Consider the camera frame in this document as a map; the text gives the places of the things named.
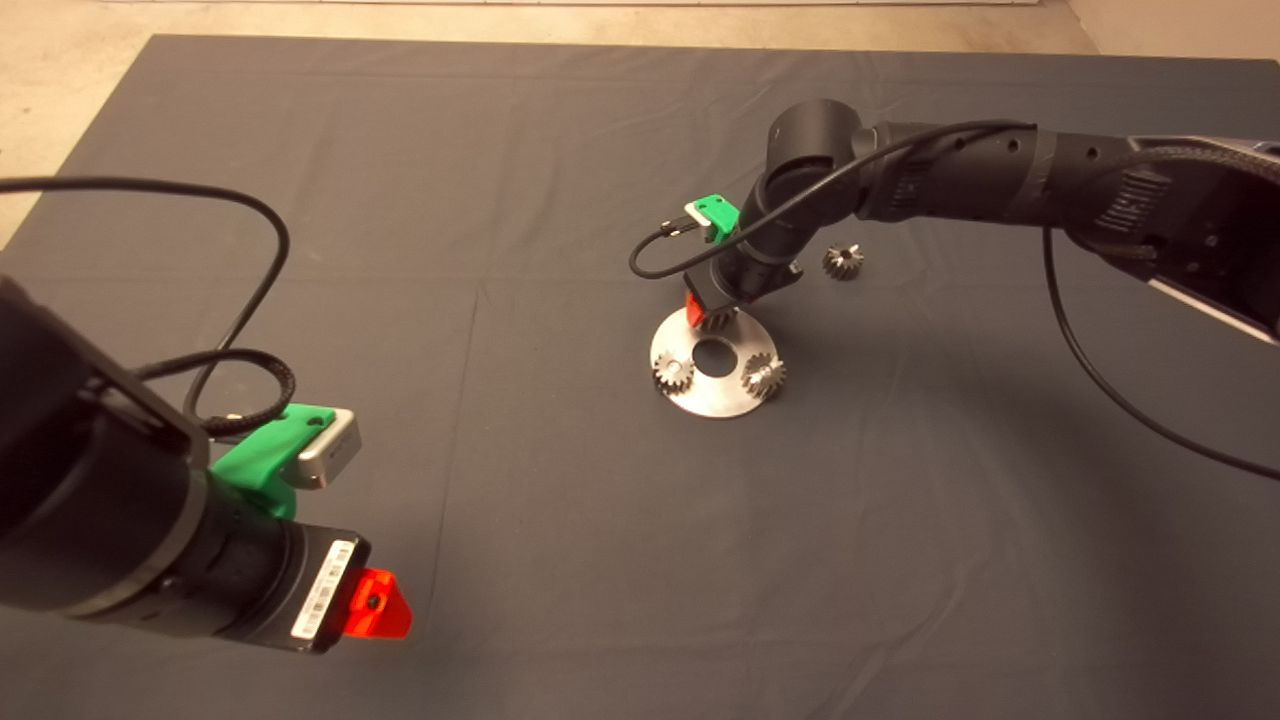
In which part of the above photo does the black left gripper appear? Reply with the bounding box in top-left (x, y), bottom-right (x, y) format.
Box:
top-left (160, 478), bottom-right (414, 654)

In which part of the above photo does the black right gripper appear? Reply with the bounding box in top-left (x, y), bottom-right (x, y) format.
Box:
top-left (685, 235), bottom-right (803, 328)

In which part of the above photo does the round metal plate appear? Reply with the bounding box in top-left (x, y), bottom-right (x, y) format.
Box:
top-left (650, 305), bottom-right (779, 419)

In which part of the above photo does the green right camera mount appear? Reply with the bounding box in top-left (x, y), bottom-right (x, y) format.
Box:
top-left (693, 194), bottom-right (742, 244)

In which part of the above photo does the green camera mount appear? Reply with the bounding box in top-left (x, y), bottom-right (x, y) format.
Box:
top-left (210, 403), bottom-right (337, 521)
top-left (693, 194), bottom-right (742, 244)

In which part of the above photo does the silver left camera box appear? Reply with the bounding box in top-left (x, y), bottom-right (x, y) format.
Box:
top-left (295, 408), bottom-right (363, 491)

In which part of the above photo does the green left camera mount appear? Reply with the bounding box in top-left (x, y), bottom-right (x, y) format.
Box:
top-left (210, 403), bottom-right (337, 521)

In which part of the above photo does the black braided cable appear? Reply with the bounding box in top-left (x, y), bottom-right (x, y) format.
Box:
top-left (1100, 143), bottom-right (1280, 186)
top-left (130, 348), bottom-right (298, 438)

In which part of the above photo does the black left camera cable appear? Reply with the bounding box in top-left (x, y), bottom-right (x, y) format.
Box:
top-left (0, 177), bottom-right (292, 421)

